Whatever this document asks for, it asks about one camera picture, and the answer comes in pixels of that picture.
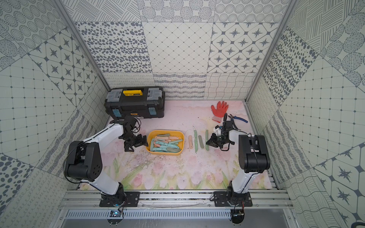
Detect grey green fruit knife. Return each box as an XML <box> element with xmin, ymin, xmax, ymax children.
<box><xmin>198</xmin><ymin>135</ymin><xmax>205</xmax><ymax>149</ymax></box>

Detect yellow plastic storage box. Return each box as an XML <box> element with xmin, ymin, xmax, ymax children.
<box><xmin>146</xmin><ymin>130</ymin><xmax>184</xmax><ymax>156</ymax></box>

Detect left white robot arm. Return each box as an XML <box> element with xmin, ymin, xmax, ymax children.
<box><xmin>63</xmin><ymin>116</ymin><xmax>148</xmax><ymax>207</ymax></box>

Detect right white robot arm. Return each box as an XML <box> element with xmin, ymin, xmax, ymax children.
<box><xmin>206</xmin><ymin>114</ymin><xmax>271</xmax><ymax>207</ymax></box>

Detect pink fruit knife in box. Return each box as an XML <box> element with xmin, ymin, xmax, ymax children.
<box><xmin>155</xmin><ymin>136</ymin><xmax>180</xmax><ymax>142</ymax></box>

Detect red work glove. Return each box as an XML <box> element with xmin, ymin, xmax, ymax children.
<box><xmin>211</xmin><ymin>101</ymin><xmax>229</xmax><ymax>123</ymax></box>

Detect black plastic toolbox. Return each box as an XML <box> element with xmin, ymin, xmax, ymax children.
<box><xmin>104</xmin><ymin>86</ymin><xmax>165</xmax><ymax>120</ymax></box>

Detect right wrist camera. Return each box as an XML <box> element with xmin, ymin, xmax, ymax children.
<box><xmin>213</xmin><ymin>126</ymin><xmax>221</xmax><ymax>136</ymax></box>

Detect blue handled pliers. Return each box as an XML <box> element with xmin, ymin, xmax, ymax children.
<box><xmin>228</xmin><ymin>114</ymin><xmax>248</xmax><ymax>123</ymax></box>

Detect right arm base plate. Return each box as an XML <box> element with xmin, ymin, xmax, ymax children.
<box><xmin>210</xmin><ymin>191</ymin><xmax>253</xmax><ymax>207</ymax></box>

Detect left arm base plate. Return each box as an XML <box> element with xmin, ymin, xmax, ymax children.
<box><xmin>99</xmin><ymin>192</ymin><xmax>141</xmax><ymax>207</ymax></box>

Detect aluminium frame rail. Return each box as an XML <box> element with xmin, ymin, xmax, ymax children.
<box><xmin>59</xmin><ymin>190</ymin><xmax>294</xmax><ymax>210</ymax></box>

